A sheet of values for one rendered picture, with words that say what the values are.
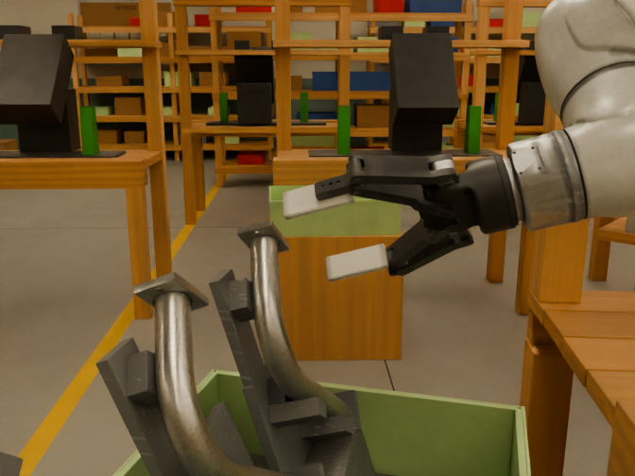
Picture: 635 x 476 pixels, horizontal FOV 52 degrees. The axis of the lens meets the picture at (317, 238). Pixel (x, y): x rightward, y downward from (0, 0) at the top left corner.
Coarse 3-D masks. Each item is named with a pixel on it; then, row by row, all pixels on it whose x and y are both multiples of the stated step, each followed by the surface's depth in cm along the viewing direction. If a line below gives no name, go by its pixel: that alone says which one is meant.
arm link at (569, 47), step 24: (576, 0) 69; (600, 0) 65; (624, 0) 63; (552, 24) 70; (576, 24) 67; (600, 24) 64; (624, 24) 63; (552, 48) 69; (576, 48) 66; (600, 48) 64; (624, 48) 63; (552, 72) 68; (576, 72) 65; (552, 96) 69
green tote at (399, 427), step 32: (224, 384) 89; (320, 384) 86; (384, 416) 84; (416, 416) 83; (448, 416) 82; (480, 416) 81; (512, 416) 80; (256, 448) 90; (384, 448) 85; (416, 448) 84; (448, 448) 83; (480, 448) 82; (512, 448) 79
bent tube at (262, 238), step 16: (256, 224) 69; (272, 224) 69; (256, 240) 70; (272, 240) 70; (256, 256) 68; (272, 256) 69; (256, 272) 67; (272, 272) 67; (256, 288) 66; (272, 288) 66; (256, 304) 66; (272, 304) 66; (256, 320) 66; (272, 320) 65; (272, 336) 65; (272, 352) 65; (288, 352) 66; (272, 368) 66; (288, 368) 66; (288, 384) 67; (304, 384) 68; (336, 400) 78
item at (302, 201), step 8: (288, 192) 64; (296, 192) 64; (304, 192) 63; (312, 192) 63; (288, 200) 63; (296, 200) 63; (304, 200) 63; (312, 200) 62; (320, 200) 62; (328, 200) 62; (336, 200) 61; (344, 200) 61; (352, 200) 61; (288, 208) 63; (296, 208) 63; (304, 208) 62; (312, 208) 62; (320, 208) 62; (328, 208) 62; (288, 216) 62; (296, 216) 63
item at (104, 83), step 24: (72, 24) 963; (168, 24) 968; (72, 48) 972; (120, 48) 978; (168, 48) 984; (192, 48) 987; (72, 72) 980; (168, 72) 988; (192, 72) 998; (144, 96) 1031; (96, 120) 995; (120, 120) 996; (144, 120) 997; (168, 120) 998; (120, 144) 1010; (144, 144) 1011; (168, 144) 1012; (240, 144) 1016; (264, 144) 1017
